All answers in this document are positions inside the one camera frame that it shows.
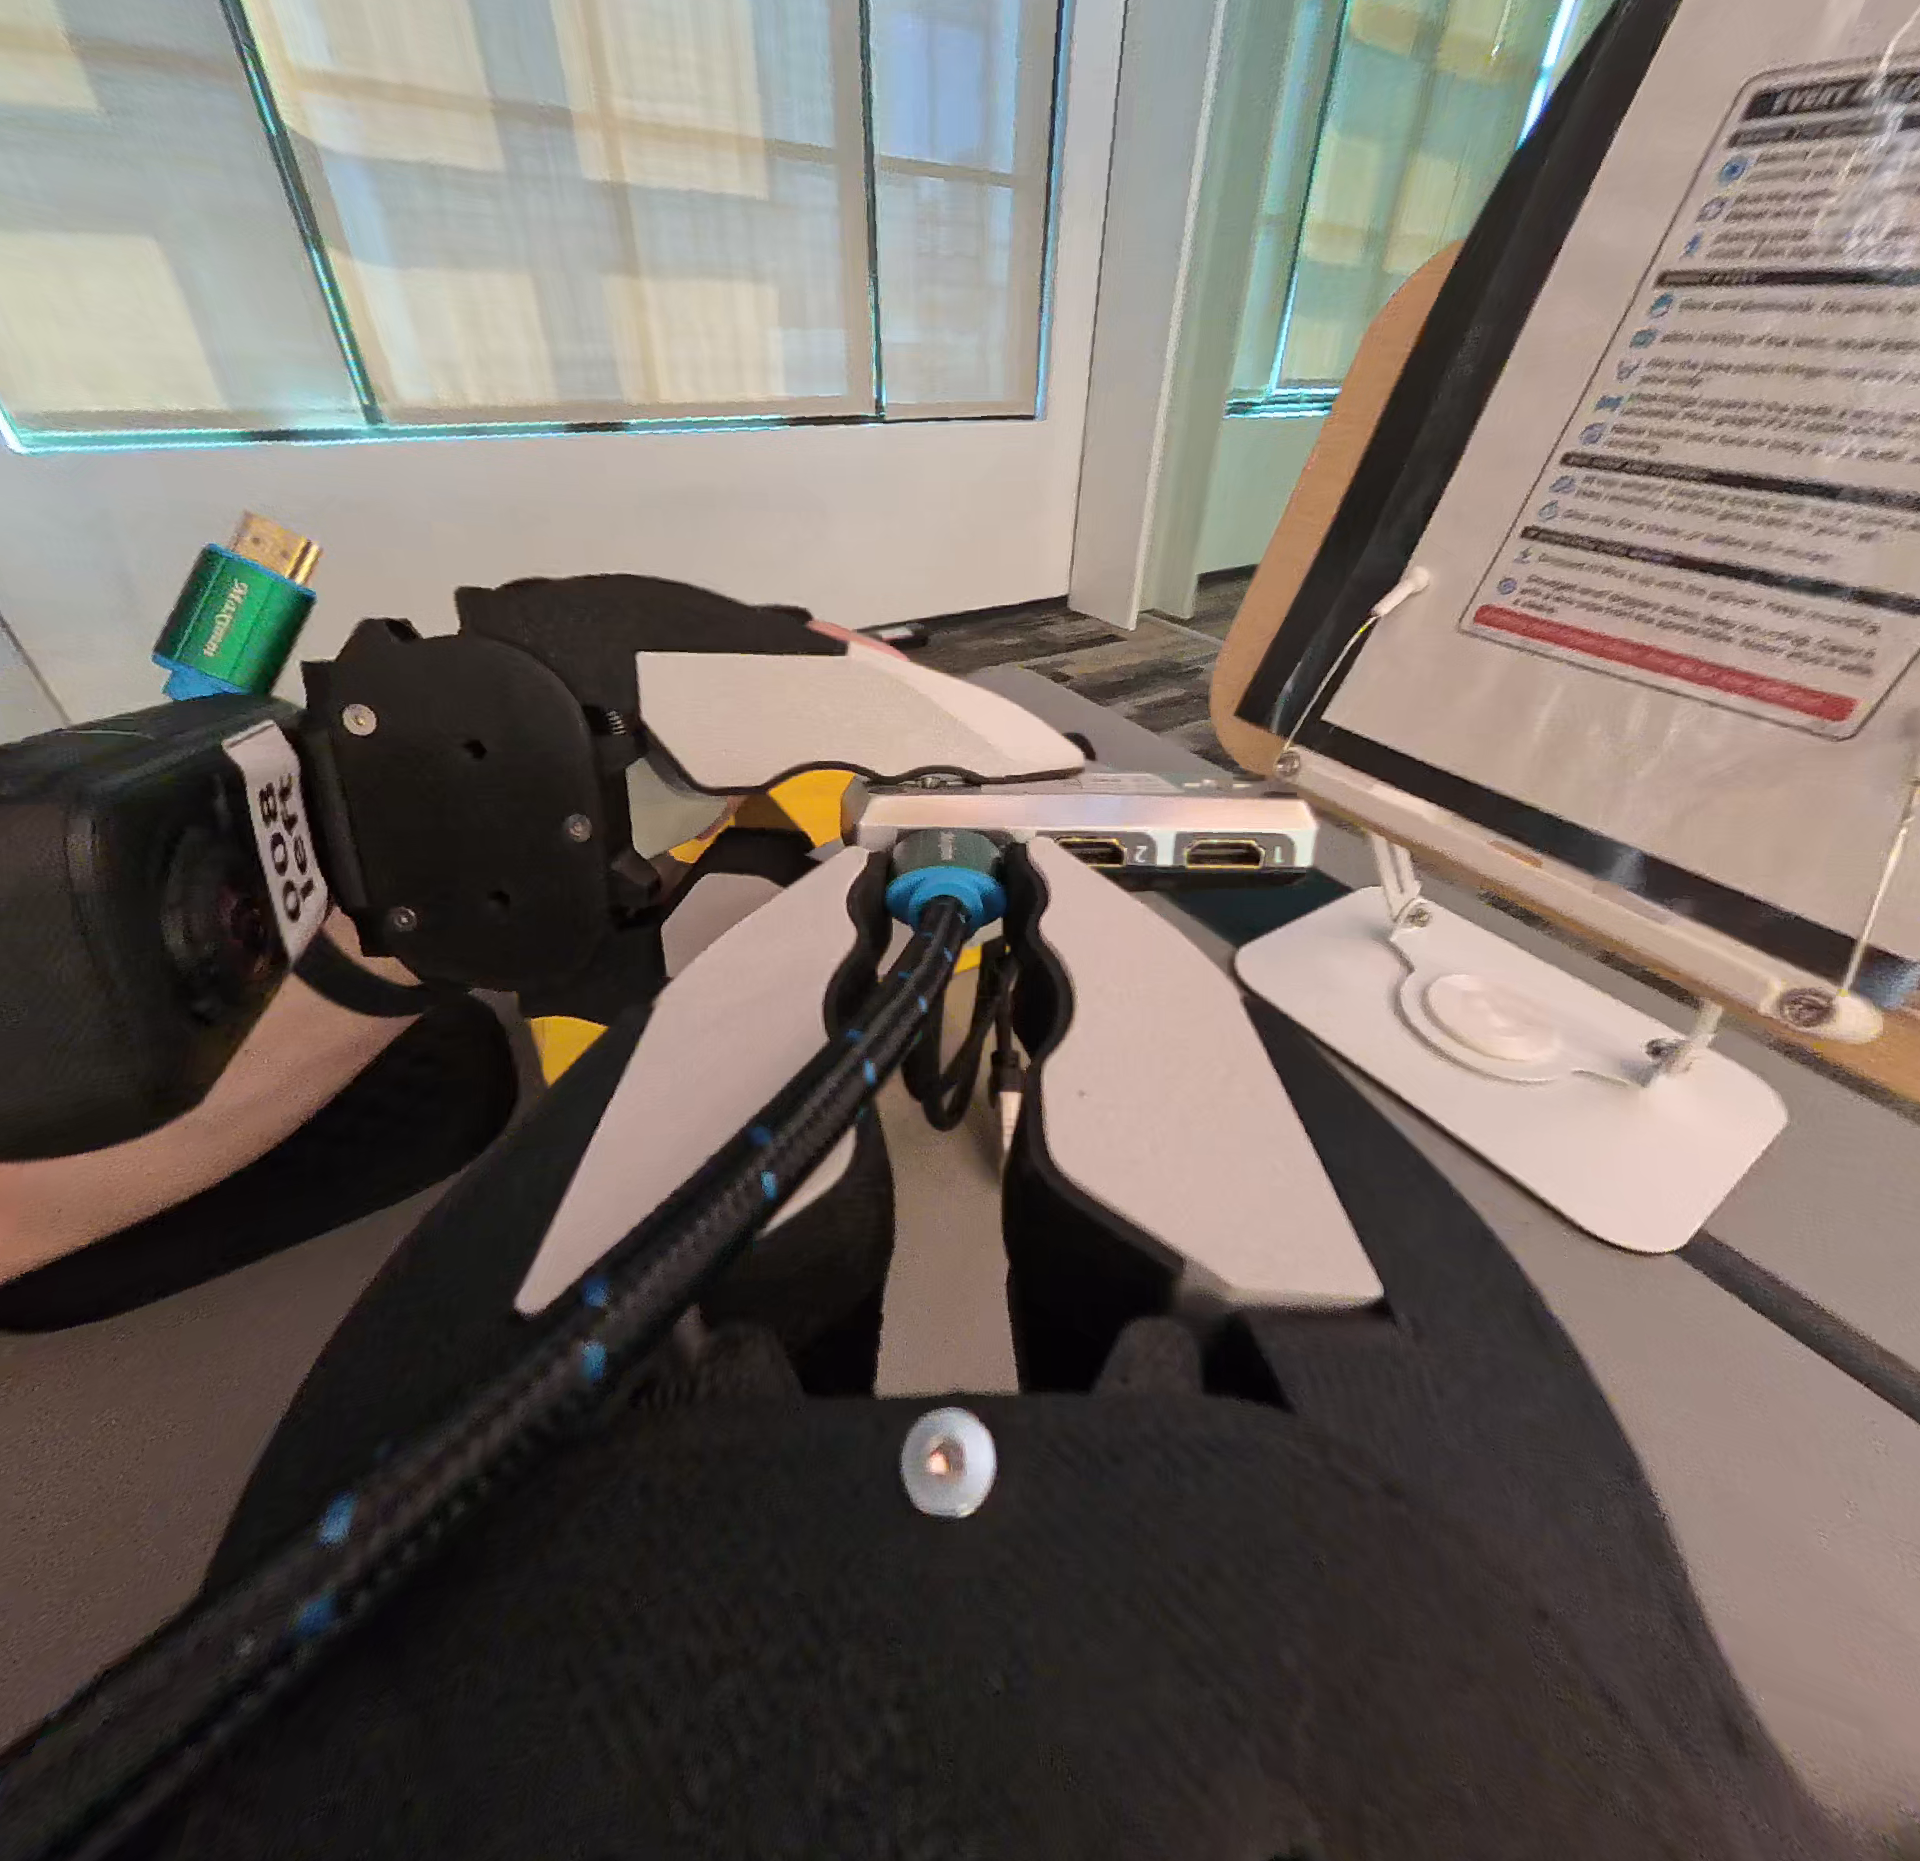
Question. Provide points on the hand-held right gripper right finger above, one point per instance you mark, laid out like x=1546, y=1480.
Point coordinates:
x=1199, y=1140

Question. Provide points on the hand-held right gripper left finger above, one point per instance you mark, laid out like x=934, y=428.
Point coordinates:
x=676, y=1096

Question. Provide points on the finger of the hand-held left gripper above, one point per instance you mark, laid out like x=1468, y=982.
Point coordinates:
x=720, y=901
x=842, y=713

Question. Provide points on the yellow plastic bin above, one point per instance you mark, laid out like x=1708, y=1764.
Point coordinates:
x=817, y=800

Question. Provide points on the silver HDMI hub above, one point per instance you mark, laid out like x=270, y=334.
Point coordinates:
x=976, y=811

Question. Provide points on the person's left forearm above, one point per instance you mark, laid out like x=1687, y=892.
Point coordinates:
x=180, y=1178

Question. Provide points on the black desk pad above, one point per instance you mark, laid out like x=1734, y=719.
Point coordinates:
x=1274, y=908

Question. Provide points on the black mesh pad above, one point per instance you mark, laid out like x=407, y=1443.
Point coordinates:
x=374, y=1187

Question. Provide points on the wooden document stand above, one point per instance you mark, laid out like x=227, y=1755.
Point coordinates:
x=1291, y=615

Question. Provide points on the printed instruction sheet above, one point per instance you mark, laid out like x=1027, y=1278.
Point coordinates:
x=1575, y=782

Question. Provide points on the large glass window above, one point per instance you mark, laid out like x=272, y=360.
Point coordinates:
x=601, y=166

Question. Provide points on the narrow glass window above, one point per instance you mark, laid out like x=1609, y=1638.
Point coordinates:
x=1382, y=166

